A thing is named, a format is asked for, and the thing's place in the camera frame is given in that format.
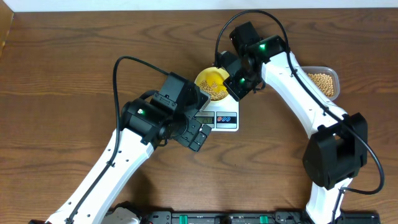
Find yellow plastic measuring scoop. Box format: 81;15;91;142
205;72;226;91

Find yellow plastic bowl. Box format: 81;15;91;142
195;67;229;86

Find white digital kitchen scale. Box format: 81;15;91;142
195;94;239;132

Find pile of soybeans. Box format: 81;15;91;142
307;73;334;97

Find clear plastic bean container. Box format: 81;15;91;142
302;66;340;101

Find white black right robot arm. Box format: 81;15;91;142
216;22;368;223

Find soybeans in yellow bowl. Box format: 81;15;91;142
199;80;228;101

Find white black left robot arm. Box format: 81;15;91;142
46;73;211;223

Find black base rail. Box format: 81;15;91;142
136;210;382;224

